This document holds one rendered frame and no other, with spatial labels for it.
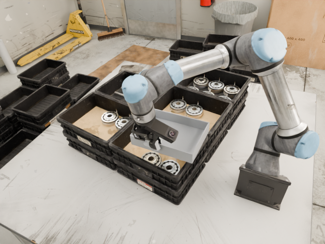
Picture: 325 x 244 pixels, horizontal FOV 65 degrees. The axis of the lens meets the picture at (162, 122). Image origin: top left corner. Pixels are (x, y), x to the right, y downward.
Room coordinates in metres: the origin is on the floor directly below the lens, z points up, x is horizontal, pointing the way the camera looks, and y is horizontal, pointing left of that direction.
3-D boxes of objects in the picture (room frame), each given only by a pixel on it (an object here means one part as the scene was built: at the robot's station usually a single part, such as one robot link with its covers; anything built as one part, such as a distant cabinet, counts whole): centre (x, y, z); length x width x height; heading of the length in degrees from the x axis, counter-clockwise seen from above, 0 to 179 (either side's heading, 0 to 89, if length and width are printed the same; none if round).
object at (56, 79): (2.37, 1.17, 0.37); 0.40 x 0.30 x 0.45; 152
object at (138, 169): (0.88, 0.03, 0.87); 0.40 x 0.30 x 0.11; 53
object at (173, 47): (2.84, -0.39, 0.31); 0.40 x 0.30 x 0.34; 62
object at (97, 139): (1.12, 0.35, 0.92); 0.40 x 0.30 x 0.02; 53
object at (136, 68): (2.00, 0.24, 0.71); 0.22 x 0.19 x 0.01; 62
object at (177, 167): (0.75, -0.01, 0.86); 0.10 x 0.10 x 0.01
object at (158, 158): (0.82, 0.07, 0.86); 0.10 x 0.10 x 0.01
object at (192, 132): (0.77, -0.03, 1.07); 0.27 x 0.20 x 0.05; 61
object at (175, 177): (0.88, 0.03, 0.92); 0.40 x 0.30 x 0.02; 53
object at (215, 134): (1.12, -0.15, 0.87); 0.40 x 0.30 x 0.11; 53
